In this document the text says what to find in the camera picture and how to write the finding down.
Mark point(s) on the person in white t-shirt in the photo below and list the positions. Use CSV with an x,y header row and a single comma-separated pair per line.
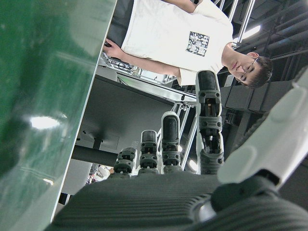
x,y
168,29

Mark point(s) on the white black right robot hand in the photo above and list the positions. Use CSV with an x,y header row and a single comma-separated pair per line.
x,y
144,204

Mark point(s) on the green conveyor belt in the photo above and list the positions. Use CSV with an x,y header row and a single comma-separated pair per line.
x,y
36,72

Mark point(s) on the grey desk panel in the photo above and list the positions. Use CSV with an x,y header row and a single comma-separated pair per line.
x,y
120,108

